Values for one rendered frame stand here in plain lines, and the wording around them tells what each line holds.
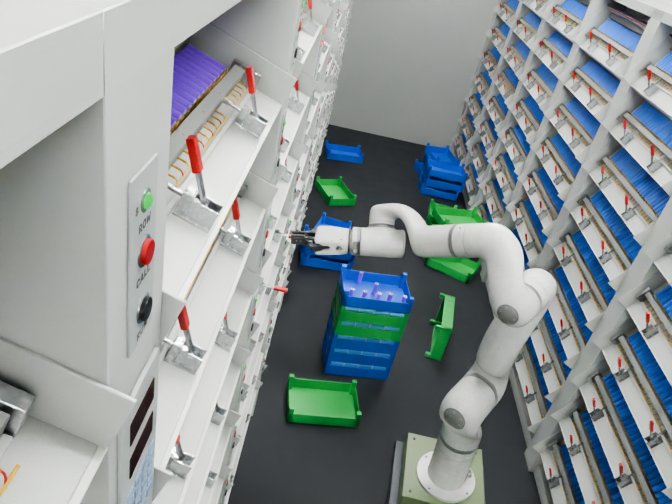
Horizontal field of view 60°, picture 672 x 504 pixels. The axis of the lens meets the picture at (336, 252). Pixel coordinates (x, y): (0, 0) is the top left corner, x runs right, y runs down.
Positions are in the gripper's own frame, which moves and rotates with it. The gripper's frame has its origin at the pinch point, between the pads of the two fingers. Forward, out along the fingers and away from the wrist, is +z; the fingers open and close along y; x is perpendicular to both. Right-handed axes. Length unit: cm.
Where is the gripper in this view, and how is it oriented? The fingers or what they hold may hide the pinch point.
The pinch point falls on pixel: (298, 237)
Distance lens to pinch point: 172.0
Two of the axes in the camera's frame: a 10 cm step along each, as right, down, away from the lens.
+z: -10.0, -0.7, 0.5
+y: 0.7, -5.2, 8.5
